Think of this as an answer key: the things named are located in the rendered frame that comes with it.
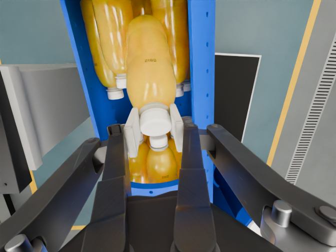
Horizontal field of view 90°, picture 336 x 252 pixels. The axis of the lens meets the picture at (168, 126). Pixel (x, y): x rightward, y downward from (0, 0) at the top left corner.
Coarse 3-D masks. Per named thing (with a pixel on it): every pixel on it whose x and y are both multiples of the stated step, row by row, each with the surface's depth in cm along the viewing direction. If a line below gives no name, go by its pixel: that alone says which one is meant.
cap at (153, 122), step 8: (144, 112) 20; (152, 112) 19; (160, 112) 19; (144, 120) 19; (152, 120) 19; (160, 120) 19; (168, 120) 20; (144, 128) 20; (152, 128) 20; (160, 128) 20; (168, 128) 21
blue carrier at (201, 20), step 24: (72, 0) 33; (192, 0) 24; (72, 24) 32; (192, 24) 25; (72, 48) 32; (192, 48) 26; (192, 72) 27; (96, 96) 41; (192, 96) 29; (96, 120) 39; (120, 120) 50; (192, 120) 30; (144, 192) 33
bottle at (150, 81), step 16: (144, 16) 27; (128, 32) 27; (144, 32) 25; (160, 32) 26; (128, 48) 25; (144, 48) 23; (160, 48) 24; (128, 64) 23; (144, 64) 21; (160, 64) 22; (128, 80) 22; (144, 80) 20; (160, 80) 21; (128, 96) 22; (144, 96) 20; (160, 96) 20
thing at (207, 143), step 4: (184, 120) 17; (188, 120) 17; (184, 124) 16; (200, 132) 14; (204, 132) 14; (200, 136) 14; (204, 136) 14; (208, 136) 13; (200, 140) 14; (204, 140) 14; (208, 140) 14; (212, 140) 14; (200, 144) 14; (204, 144) 14; (208, 144) 14; (212, 144) 14; (204, 148) 14; (208, 148) 14; (212, 148) 14
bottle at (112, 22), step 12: (96, 0) 28; (108, 0) 28; (120, 0) 29; (96, 12) 29; (108, 12) 29; (120, 12) 29; (132, 12) 31; (96, 24) 31; (108, 24) 29; (120, 24) 30; (108, 36) 30; (120, 36) 30; (108, 48) 31; (120, 48) 31; (108, 60) 32; (120, 60) 32; (120, 72) 34
